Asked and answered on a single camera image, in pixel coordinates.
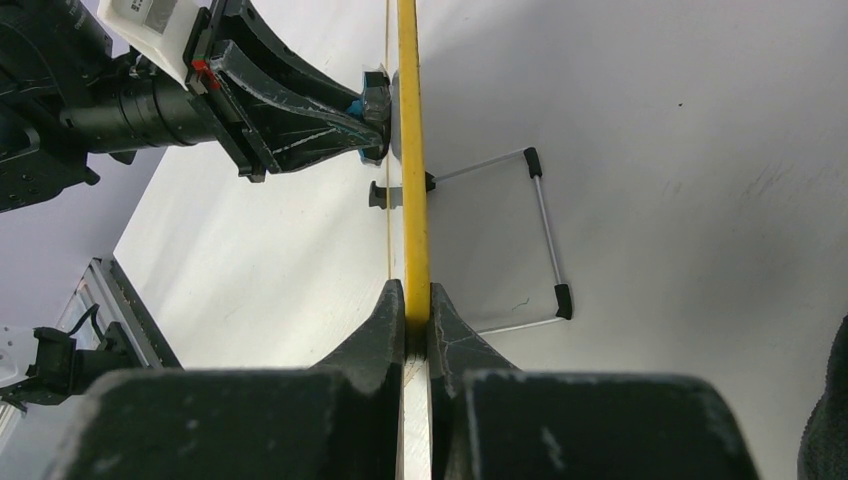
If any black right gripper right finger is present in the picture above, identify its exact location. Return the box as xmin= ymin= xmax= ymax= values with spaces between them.
xmin=427 ymin=283 xmax=758 ymax=479

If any black floral blanket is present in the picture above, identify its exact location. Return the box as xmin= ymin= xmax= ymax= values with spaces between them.
xmin=797 ymin=317 xmax=847 ymax=479

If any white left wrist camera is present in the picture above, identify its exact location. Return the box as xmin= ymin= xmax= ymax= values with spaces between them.
xmin=97 ymin=0 xmax=200 ymax=90

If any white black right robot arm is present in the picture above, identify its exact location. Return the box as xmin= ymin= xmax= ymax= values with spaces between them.
xmin=1 ymin=280 xmax=758 ymax=479

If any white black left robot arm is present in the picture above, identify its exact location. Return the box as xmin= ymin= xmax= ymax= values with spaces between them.
xmin=1 ymin=1 xmax=391 ymax=212

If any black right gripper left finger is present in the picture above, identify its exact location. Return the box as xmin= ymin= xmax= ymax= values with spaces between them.
xmin=46 ymin=280 xmax=405 ymax=479

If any blue whiteboard eraser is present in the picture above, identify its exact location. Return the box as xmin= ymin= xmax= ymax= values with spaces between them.
xmin=346 ymin=69 xmax=392 ymax=166

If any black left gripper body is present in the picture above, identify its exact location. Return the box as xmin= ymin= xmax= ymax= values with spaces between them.
xmin=184 ymin=1 xmax=281 ymax=183

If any yellow framed whiteboard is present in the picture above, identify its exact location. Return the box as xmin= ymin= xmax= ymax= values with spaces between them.
xmin=385 ymin=1 xmax=432 ymax=479

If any metal whiteboard stand wire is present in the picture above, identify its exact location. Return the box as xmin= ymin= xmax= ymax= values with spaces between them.
xmin=423 ymin=146 xmax=574 ymax=336

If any aluminium rail frame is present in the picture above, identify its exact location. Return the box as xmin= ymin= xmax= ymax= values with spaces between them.
xmin=1 ymin=258 xmax=181 ymax=479

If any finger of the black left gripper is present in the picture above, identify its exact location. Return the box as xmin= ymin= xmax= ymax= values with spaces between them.
xmin=228 ymin=1 xmax=391 ymax=120
xmin=211 ymin=40 xmax=391 ymax=159

